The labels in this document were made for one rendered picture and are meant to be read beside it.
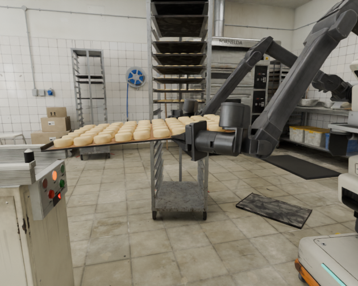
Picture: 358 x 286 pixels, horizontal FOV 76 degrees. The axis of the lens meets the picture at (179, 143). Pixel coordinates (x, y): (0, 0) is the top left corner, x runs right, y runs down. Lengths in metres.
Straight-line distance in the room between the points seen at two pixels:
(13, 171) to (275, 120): 0.75
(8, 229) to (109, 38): 4.35
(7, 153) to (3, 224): 0.36
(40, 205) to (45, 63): 4.27
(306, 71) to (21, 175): 0.84
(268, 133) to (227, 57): 3.74
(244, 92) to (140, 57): 2.13
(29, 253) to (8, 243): 0.07
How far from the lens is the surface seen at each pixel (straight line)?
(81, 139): 0.70
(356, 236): 1.81
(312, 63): 0.70
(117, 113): 4.85
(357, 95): 1.31
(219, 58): 4.23
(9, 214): 0.89
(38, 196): 0.89
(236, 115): 0.56
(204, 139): 0.58
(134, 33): 4.99
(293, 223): 2.32
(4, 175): 0.86
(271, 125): 0.60
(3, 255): 0.97
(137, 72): 4.73
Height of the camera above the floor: 1.10
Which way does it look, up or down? 12 degrees down
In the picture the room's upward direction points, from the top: straight up
